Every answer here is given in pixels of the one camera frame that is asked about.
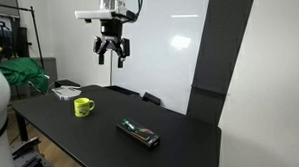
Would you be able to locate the dark grey pillar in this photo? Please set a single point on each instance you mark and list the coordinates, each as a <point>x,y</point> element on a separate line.
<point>218,57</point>

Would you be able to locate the green cup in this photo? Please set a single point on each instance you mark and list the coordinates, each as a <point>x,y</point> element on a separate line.
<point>81,107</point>

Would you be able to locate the grey flat stand plate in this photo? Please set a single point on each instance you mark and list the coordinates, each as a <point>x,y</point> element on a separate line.
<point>65,93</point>

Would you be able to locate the black printed cardboard box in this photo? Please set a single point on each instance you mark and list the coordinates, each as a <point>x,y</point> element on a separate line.
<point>138,135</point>

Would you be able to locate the whiteboard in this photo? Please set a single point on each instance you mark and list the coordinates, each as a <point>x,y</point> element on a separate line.
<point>162,59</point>

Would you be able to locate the small black box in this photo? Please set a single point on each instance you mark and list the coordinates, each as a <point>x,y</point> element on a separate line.
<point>151,98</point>

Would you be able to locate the black camera stand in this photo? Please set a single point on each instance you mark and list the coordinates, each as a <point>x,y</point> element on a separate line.
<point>3,35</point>

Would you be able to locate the green cloth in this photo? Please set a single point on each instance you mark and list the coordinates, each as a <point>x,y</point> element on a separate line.
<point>22,73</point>

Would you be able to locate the black tripod stand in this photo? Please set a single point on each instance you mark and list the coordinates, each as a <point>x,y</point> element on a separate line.
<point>37,37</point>

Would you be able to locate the green marker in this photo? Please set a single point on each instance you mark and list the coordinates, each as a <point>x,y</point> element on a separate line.
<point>128,124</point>

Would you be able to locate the black table leg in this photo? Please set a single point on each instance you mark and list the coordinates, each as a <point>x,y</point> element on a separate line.
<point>22,126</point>

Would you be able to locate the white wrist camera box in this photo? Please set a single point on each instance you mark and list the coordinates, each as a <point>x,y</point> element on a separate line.
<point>98,14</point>

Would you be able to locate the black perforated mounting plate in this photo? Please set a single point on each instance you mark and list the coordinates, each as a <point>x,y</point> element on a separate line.
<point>28,161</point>

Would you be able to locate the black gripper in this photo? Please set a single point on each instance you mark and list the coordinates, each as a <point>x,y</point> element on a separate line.
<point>111,29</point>

